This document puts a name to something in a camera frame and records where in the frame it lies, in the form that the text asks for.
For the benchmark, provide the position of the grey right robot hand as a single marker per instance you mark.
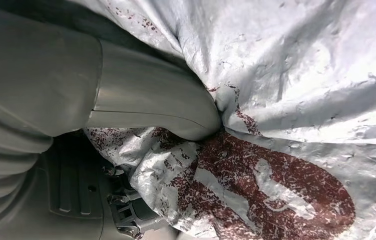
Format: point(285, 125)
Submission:
point(134, 99)

